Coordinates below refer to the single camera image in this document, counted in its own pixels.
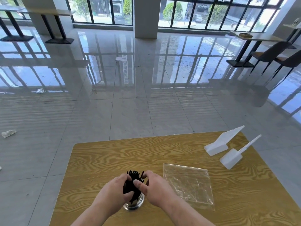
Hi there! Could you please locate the person's left hand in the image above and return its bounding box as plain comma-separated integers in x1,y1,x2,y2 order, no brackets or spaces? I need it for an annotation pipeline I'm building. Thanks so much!
93,173,135,217

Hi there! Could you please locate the person's right hand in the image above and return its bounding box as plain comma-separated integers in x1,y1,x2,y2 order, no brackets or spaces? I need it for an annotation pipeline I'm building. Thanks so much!
133,170,177,209

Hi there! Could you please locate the bunch of black straws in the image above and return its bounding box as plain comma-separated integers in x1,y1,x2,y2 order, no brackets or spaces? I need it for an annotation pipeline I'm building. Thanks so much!
123,170,145,205

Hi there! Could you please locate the steel cylindrical holder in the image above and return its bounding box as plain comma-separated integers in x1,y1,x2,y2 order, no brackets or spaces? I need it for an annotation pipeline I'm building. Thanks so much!
122,193,145,211

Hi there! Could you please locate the clear plastic bag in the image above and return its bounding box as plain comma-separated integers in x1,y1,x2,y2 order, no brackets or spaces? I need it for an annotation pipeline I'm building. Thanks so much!
163,163,216,212

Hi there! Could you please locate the person's right forearm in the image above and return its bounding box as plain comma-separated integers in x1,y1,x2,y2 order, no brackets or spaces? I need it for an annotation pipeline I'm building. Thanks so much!
163,196,216,226

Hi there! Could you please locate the person's left forearm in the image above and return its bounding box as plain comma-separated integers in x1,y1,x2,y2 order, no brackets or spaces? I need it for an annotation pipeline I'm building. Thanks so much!
70,204,111,226

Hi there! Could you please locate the narrow white plastic stand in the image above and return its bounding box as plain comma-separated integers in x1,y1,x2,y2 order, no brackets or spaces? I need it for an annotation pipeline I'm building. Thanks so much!
219,134,262,170

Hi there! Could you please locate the wide white plastic stand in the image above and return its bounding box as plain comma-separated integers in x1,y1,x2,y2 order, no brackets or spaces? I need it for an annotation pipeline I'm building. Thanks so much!
204,125,245,156

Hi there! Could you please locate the large crumpled white litter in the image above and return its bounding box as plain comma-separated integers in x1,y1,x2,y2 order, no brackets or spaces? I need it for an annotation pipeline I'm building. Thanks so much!
1,129,18,139

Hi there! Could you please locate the dark dining chair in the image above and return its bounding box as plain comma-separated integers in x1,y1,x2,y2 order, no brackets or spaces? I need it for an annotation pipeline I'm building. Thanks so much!
249,41,292,76
270,49,301,80

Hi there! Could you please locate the black framed window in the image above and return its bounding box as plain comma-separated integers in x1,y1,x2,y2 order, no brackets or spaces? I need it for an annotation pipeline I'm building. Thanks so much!
158,0,286,32
65,0,133,26
0,0,32,20

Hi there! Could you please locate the long table with black legs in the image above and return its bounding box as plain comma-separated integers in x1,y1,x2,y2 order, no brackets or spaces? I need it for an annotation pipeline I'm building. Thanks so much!
18,8,76,44
0,6,34,42

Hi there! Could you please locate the wooden table with black pedestal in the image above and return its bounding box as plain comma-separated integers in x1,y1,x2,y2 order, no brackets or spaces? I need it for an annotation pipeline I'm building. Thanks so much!
226,31,286,68
282,19,301,49

